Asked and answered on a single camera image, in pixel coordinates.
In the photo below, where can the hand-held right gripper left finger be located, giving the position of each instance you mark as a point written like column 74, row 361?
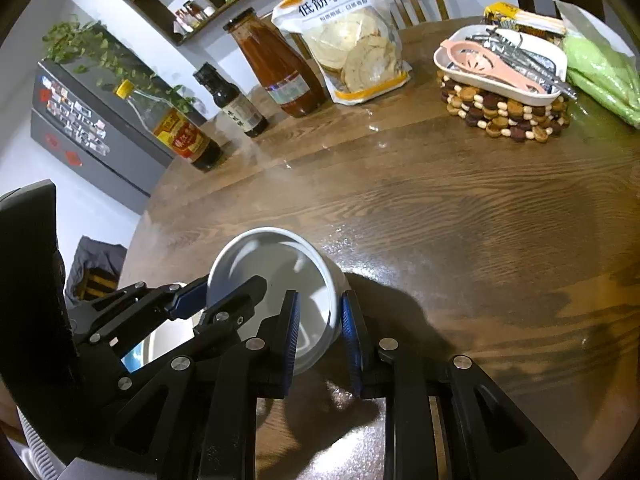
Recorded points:
column 292, row 340

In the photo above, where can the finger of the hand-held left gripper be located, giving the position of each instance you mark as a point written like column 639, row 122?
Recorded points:
column 235, row 300
column 187, row 296

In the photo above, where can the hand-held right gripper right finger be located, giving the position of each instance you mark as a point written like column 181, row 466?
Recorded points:
column 350, row 340

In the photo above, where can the large white bowl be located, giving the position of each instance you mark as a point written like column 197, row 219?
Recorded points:
column 165, row 340

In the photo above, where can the medium white bowl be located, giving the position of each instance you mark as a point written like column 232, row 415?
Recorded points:
column 280, row 265

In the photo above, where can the blue plate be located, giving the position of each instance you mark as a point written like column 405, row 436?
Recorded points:
column 134, row 360

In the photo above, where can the dark cloth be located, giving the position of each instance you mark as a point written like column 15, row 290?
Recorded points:
column 95, row 255

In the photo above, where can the wooden chair with striped seat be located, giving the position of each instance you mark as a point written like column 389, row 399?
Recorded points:
column 100, row 285

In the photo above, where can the grey refrigerator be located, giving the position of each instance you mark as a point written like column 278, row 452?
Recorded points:
column 125, row 170

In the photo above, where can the large soy sauce bottle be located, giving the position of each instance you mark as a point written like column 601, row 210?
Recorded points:
column 185, row 140

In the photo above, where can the cluster of fridge magnets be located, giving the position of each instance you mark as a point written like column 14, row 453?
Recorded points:
column 75, row 115

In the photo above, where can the small dark sauce bottle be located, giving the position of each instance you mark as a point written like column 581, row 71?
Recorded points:
column 235, row 105

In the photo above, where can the trailing green plant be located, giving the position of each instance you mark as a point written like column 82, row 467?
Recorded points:
column 85, row 45

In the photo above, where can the red sauce glass bottle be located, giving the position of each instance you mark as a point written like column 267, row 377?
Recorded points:
column 280, row 70

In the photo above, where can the wooden bead trivet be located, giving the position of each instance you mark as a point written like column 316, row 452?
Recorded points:
column 500, row 115

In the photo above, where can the white and yellow flour bag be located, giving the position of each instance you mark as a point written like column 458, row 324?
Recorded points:
column 350, row 45

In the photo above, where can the row of spice jars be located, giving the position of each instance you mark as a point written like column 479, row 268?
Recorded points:
column 192, row 15

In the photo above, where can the white rectangular tray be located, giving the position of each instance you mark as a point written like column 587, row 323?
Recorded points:
column 480, row 87

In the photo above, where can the pink egg separator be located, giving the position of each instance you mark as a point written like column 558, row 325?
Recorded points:
column 475, row 57

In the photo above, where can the pile of metal cutlery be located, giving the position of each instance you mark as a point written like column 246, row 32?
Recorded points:
column 530, row 55

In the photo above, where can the yellow packet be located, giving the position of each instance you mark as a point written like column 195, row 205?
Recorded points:
column 505, row 12

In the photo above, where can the green plastic bag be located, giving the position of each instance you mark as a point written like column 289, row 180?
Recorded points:
column 600, row 70

